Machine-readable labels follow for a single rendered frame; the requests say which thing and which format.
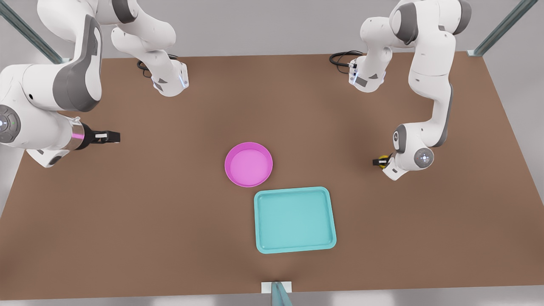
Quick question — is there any teal rectangular tray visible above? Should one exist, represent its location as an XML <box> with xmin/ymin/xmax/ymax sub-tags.
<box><xmin>254</xmin><ymin>186</ymin><xmax>337</xmax><ymax>255</ymax></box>

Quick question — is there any pink round plate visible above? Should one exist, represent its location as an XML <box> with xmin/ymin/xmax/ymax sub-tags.
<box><xmin>224</xmin><ymin>142</ymin><xmax>274</xmax><ymax>188</ymax></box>

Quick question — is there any black cable loop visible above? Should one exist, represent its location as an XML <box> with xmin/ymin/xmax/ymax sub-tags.
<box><xmin>136</xmin><ymin>54</ymin><xmax>179</xmax><ymax>79</ymax></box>
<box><xmin>329</xmin><ymin>51</ymin><xmax>365</xmax><ymax>76</ymax></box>

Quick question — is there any silver frame post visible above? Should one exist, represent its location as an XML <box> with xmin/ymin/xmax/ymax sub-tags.
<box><xmin>467</xmin><ymin>0</ymin><xmax>539</xmax><ymax>57</ymax></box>
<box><xmin>261</xmin><ymin>280</ymin><xmax>294</xmax><ymax>306</ymax></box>
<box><xmin>0</xmin><ymin>2</ymin><xmax>71</xmax><ymax>65</ymax></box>

